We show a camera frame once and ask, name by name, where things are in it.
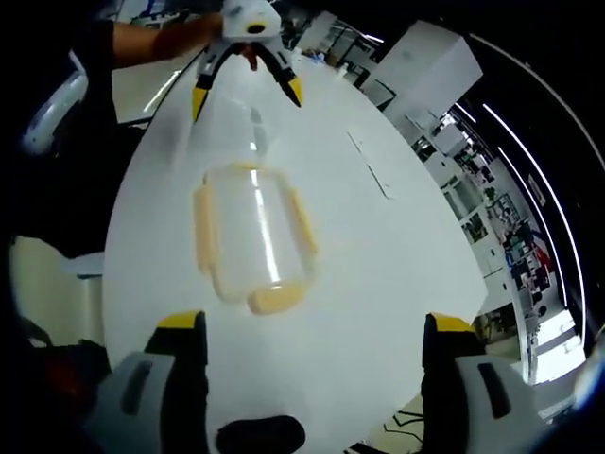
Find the white lab cabinet row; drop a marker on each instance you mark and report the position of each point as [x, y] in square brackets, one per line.
[472, 198]

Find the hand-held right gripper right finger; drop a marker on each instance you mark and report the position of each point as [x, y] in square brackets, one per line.
[444, 378]

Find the person's right hand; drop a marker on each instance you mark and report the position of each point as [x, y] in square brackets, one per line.
[260, 437]

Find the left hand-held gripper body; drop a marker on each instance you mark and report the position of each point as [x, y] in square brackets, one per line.
[246, 16]

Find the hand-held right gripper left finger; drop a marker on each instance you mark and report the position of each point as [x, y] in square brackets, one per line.
[175, 378]

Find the person's left hand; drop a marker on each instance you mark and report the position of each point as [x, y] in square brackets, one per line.
[208, 30]

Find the clear container with yellow clips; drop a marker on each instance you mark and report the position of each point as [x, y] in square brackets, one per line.
[276, 300]

